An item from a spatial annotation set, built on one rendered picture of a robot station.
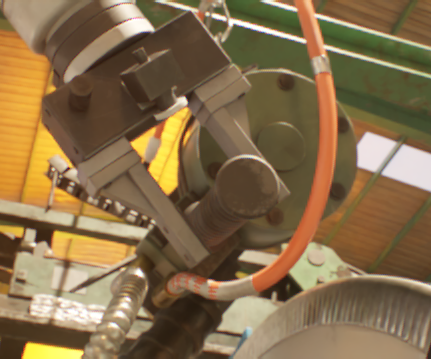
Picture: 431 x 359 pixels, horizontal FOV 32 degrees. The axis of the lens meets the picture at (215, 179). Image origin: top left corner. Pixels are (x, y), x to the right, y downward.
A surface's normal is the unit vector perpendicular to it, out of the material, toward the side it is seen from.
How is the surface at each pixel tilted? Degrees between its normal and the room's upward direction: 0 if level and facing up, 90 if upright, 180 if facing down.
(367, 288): 90
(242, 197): 115
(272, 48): 180
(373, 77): 180
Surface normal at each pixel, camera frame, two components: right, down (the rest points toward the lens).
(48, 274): 0.33, -0.62
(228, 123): 0.22, -0.26
